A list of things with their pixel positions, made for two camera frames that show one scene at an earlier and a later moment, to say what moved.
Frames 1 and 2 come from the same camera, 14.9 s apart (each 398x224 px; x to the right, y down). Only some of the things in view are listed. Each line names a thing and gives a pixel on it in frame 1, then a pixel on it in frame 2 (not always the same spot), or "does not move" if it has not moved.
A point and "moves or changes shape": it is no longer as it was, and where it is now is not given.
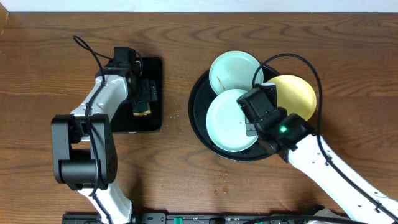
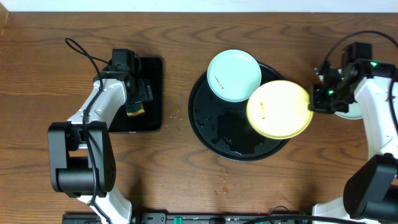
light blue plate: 232,70 does not move
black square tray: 124,121 does not move
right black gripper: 250,129 to 315,104
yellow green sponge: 141,108 moves or changes shape
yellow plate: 295,94 moves or changes shape
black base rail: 202,218 does not move
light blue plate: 226,124 to 354,112
